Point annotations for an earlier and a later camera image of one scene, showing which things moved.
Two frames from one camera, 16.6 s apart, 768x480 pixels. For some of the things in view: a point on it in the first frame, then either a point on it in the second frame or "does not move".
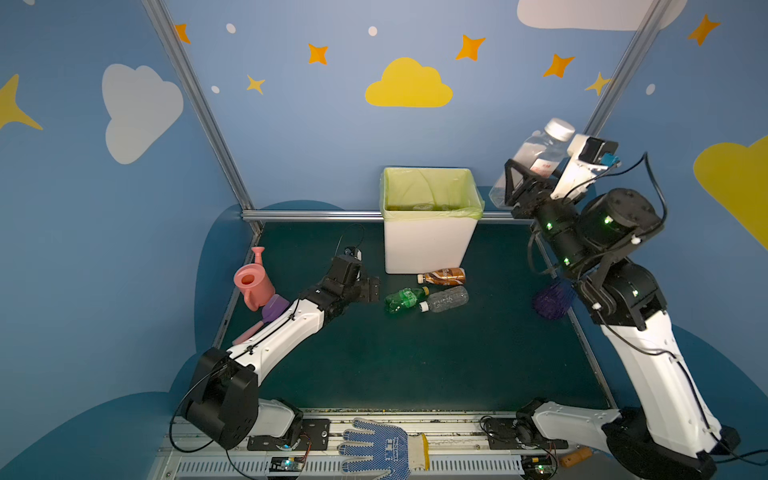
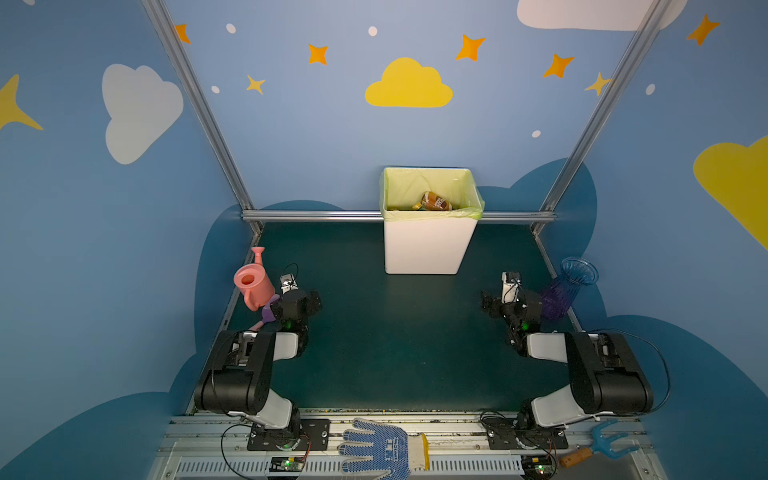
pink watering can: x=255 y=281 does not move
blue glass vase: x=553 y=301 does not move
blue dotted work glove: x=395 y=452 does not move
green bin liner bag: x=422 y=191 does not move
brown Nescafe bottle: x=446 y=276 -> x=431 y=201
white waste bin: x=426 y=246 does not move
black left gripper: x=368 y=289 -> x=306 y=303
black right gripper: x=527 y=198 -> x=498 y=303
